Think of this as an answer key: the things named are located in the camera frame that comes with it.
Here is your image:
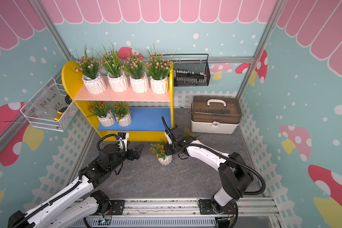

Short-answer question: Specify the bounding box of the black wire mesh basket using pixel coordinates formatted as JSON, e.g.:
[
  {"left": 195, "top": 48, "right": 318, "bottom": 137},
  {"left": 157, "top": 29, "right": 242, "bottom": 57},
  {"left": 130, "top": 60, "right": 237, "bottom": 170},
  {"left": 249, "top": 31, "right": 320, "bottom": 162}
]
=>
[{"left": 163, "top": 54, "right": 211, "bottom": 87}]

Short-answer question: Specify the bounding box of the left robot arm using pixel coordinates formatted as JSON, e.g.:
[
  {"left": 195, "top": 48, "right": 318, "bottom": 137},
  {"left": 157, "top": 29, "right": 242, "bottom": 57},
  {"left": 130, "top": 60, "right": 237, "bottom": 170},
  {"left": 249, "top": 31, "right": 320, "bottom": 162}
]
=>
[{"left": 8, "top": 132, "right": 144, "bottom": 228}]

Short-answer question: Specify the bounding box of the metal base rail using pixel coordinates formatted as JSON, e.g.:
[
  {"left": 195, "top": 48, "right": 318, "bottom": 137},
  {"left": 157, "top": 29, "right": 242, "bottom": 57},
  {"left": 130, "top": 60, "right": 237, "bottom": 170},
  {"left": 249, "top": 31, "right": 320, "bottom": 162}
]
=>
[{"left": 71, "top": 198, "right": 284, "bottom": 228}]

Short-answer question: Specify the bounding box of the red flower pot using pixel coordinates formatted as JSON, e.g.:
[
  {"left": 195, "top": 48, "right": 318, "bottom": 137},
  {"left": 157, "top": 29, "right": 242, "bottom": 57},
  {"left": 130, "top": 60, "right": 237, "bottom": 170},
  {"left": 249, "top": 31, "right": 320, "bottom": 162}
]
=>
[
  {"left": 111, "top": 101, "right": 132, "bottom": 127},
  {"left": 87, "top": 101, "right": 116, "bottom": 127},
  {"left": 184, "top": 128, "right": 201, "bottom": 141},
  {"left": 150, "top": 139, "right": 173, "bottom": 165}
]

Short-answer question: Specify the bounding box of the white wire wall basket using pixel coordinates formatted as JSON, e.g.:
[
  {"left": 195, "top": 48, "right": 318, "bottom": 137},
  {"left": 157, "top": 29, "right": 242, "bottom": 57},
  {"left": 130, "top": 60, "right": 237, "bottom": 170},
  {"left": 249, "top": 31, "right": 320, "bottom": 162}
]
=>
[{"left": 20, "top": 78, "right": 78, "bottom": 132}]

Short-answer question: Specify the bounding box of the yellow rack with coloured shelves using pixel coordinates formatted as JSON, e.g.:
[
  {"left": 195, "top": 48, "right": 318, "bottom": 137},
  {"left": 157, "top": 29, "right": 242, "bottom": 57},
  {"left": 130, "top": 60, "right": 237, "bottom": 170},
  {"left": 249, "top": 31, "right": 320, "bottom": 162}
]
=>
[{"left": 61, "top": 61, "right": 174, "bottom": 142}]

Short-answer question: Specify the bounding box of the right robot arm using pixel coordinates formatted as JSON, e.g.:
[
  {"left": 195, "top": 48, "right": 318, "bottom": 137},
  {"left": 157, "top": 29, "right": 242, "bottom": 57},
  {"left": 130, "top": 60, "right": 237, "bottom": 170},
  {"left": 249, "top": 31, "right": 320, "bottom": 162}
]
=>
[{"left": 161, "top": 117, "right": 266, "bottom": 214}]

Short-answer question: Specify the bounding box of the pink flower pot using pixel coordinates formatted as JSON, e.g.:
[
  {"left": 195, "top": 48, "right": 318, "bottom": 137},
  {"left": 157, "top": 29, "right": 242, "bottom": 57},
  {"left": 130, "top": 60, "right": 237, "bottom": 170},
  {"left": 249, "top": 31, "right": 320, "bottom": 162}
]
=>
[
  {"left": 73, "top": 46, "right": 106, "bottom": 95},
  {"left": 124, "top": 53, "right": 149, "bottom": 94},
  {"left": 101, "top": 43, "right": 129, "bottom": 93},
  {"left": 145, "top": 46, "right": 173, "bottom": 95}
]

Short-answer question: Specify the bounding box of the yellow utility knife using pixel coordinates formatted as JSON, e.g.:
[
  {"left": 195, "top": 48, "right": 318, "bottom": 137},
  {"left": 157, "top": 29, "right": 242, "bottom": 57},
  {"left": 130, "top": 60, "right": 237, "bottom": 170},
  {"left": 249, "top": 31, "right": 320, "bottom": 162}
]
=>
[{"left": 54, "top": 112, "right": 63, "bottom": 121}]

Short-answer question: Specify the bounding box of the black tape roll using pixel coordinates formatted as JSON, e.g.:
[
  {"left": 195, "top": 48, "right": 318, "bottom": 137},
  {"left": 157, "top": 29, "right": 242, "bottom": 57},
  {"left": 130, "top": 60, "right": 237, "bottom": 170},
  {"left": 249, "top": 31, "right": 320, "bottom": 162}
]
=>
[{"left": 65, "top": 95, "right": 72, "bottom": 106}]

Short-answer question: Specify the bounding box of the brown lidded storage box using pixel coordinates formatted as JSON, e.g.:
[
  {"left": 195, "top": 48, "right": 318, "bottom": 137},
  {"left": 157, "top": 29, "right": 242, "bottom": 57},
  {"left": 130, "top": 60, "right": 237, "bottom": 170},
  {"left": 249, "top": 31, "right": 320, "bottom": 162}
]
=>
[{"left": 191, "top": 96, "right": 242, "bottom": 134}]

